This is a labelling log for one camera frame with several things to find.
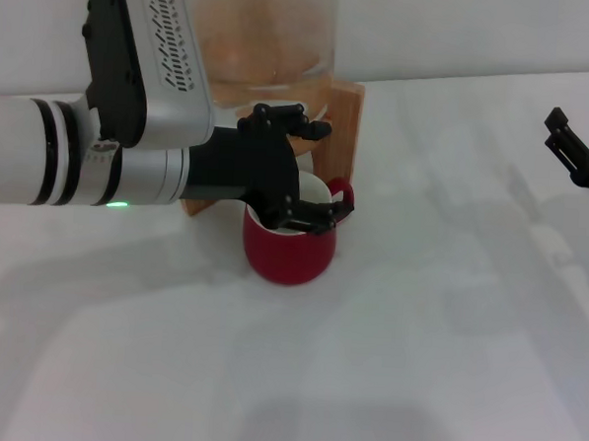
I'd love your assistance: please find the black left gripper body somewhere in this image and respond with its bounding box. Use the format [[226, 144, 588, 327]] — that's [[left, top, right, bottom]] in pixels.
[[180, 113, 306, 230]]

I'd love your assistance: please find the red ceramic cup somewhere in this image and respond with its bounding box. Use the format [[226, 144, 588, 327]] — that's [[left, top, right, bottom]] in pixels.
[[240, 171, 357, 290]]

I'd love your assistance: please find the wooden dispenser stand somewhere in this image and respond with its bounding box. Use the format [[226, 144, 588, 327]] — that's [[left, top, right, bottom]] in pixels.
[[184, 73, 367, 227]]

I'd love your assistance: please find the glass water dispenser jar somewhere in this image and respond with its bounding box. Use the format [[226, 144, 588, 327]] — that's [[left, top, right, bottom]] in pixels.
[[184, 0, 339, 115]]

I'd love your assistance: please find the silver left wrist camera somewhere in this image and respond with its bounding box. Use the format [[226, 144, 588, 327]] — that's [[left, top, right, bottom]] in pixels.
[[75, 0, 222, 153]]

